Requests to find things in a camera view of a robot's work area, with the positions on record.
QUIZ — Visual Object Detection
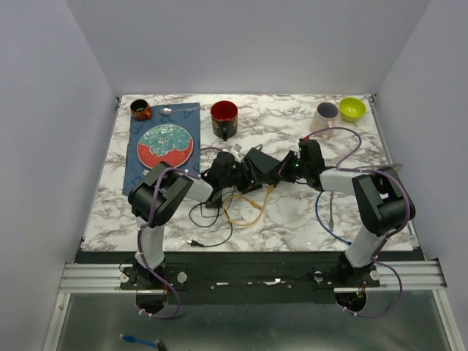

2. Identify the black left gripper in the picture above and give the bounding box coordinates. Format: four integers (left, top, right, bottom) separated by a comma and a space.
220, 156, 271, 195

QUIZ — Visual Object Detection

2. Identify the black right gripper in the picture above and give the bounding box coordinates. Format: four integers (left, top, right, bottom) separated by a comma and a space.
268, 150, 309, 184

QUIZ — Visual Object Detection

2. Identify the black network switch box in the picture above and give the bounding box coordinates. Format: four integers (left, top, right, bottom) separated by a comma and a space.
242, 148, 283, 192

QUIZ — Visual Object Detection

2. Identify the grey ethernet cable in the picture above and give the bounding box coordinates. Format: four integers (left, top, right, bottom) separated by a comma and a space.
327, 162, 405, 231

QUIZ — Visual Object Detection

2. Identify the blue ethernet cable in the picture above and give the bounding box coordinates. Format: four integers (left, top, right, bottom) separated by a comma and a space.
314, 189, 354, 246

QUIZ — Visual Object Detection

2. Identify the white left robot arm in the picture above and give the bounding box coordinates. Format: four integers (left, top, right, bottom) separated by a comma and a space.
128, 151, 252, 289

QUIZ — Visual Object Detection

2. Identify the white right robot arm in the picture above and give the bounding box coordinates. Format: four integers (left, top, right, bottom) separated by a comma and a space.
272, 139, 415, 287

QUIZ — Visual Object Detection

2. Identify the pink mug purple inside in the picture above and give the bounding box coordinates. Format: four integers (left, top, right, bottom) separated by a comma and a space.
311, 102, 339, 140

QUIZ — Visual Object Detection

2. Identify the black mug red inside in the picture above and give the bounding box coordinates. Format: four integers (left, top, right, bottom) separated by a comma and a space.
210, 100, 238, 141

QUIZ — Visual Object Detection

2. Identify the red and teal plate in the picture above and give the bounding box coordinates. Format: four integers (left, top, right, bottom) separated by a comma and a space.
137, 124, 194, 169

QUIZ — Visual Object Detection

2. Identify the blue placemat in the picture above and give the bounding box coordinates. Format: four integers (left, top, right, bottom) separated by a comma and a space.
122, 102, 200, 196

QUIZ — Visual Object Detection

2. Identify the lime green bowl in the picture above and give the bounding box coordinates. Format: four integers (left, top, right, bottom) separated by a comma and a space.
339, 97, 366, 122

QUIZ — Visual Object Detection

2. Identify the silver spoon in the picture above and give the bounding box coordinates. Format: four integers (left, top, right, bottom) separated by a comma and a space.
159, 107, 200, 116

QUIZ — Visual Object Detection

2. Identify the small brown cup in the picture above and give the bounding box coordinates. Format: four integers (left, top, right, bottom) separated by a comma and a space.
130, 99, 152, 121

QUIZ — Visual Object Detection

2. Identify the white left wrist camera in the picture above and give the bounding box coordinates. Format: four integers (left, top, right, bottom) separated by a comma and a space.
222, 144, 242, 162

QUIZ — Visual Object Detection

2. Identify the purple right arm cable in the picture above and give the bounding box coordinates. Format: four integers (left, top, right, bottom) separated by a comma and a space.
301, 126, 416, 319

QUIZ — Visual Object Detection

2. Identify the yellow ethernet cable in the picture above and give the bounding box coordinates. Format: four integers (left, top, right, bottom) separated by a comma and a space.
222, 184, 275, 227

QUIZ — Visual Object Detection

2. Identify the black power cord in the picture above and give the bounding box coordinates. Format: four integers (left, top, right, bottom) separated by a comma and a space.
188, 144, 264, 249

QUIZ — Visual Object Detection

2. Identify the black mounting base plate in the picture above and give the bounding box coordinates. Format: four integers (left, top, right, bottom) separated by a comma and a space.
75, 251, 429, 306

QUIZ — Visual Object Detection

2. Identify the aluminium rail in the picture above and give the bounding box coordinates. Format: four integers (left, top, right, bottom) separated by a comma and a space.
58, 260, 447, 294

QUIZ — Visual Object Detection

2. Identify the blue cable on floor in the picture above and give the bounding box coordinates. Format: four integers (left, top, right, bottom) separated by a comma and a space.
120, 333, 165, 350

